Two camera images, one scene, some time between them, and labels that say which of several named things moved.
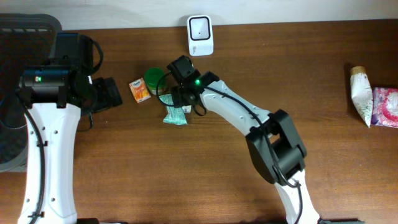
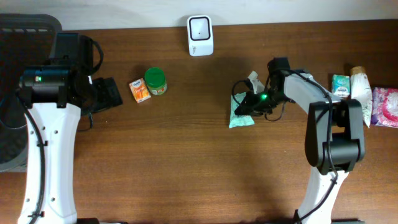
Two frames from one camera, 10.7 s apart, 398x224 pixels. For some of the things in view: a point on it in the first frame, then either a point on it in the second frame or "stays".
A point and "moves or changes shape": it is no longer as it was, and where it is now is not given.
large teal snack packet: [175, 115] moves or changes shape
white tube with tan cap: [362, 93] stays
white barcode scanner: [200, 35] stays
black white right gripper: [177, 96] -> [250, 106]
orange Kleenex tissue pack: [140, 90] stays
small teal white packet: [186, 109] -> [341, 85]
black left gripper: [109, 95] stays
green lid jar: [152, 76] stays
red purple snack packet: [385, 107] stays
